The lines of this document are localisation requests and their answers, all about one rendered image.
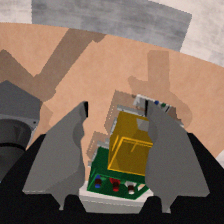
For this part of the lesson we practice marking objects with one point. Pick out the yellow divided crate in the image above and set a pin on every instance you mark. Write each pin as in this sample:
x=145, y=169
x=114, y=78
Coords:
x=131, y=157

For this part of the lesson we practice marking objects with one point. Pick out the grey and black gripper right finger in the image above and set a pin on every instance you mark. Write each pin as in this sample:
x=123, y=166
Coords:
x=181, y=171

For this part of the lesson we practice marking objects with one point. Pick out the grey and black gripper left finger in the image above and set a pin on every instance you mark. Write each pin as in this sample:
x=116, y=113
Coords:
x=49, y=170

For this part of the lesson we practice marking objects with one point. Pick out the green plastic crate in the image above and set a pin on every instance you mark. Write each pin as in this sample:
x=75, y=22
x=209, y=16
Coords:
x=107, y=186

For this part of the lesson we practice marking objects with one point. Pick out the white paper pick list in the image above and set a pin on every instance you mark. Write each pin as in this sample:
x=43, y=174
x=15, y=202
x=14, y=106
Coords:
x=140, y=102

